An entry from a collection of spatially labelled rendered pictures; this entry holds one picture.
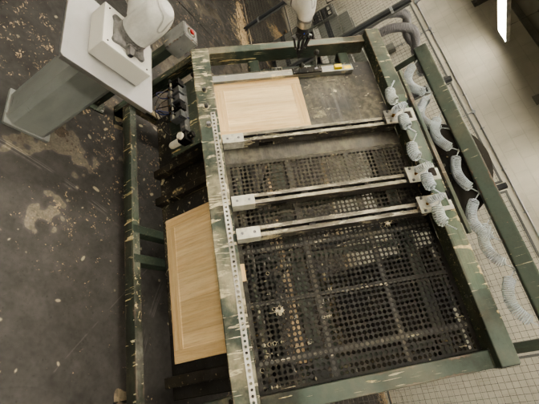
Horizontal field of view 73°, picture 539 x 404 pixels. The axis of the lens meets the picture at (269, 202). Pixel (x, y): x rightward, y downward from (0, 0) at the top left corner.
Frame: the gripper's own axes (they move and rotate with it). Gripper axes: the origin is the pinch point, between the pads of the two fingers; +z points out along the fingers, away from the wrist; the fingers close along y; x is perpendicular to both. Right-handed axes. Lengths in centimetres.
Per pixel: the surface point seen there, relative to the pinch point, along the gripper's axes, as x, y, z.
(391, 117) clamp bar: 55, -47, 5
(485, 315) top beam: 174, -55, 6
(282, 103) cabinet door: 28.0, 15.0, 14.0
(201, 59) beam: -13, 62, 11
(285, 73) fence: 5.1, 8.5, 11.6
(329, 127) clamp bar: 53, -9, 10
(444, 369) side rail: 193, -29, 11
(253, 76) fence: 5.3, 30.1, 11.6
